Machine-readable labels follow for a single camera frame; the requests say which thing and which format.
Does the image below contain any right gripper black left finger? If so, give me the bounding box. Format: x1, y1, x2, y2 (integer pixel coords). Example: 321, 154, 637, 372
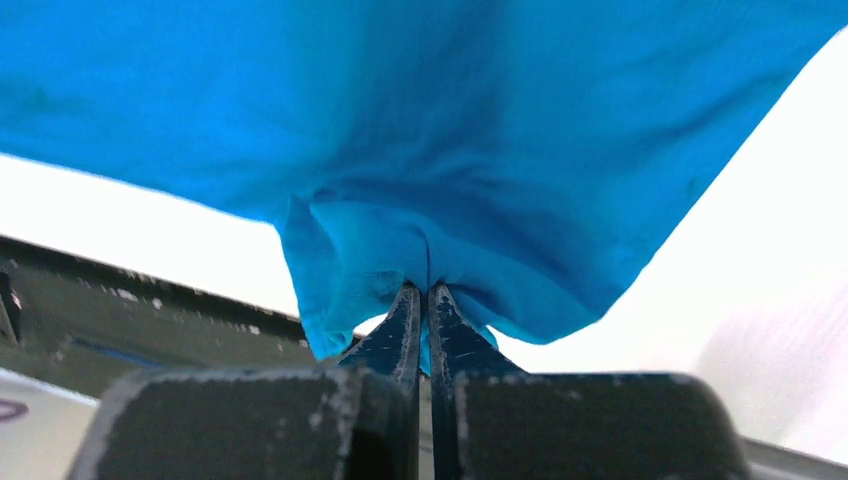
69, 284, 422, 479

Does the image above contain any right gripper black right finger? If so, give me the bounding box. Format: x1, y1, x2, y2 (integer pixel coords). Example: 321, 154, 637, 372
428, 284, 751, 479

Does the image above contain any bright blue t-shirt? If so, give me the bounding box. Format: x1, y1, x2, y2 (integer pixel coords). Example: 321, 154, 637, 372
1, 1, 847, 359

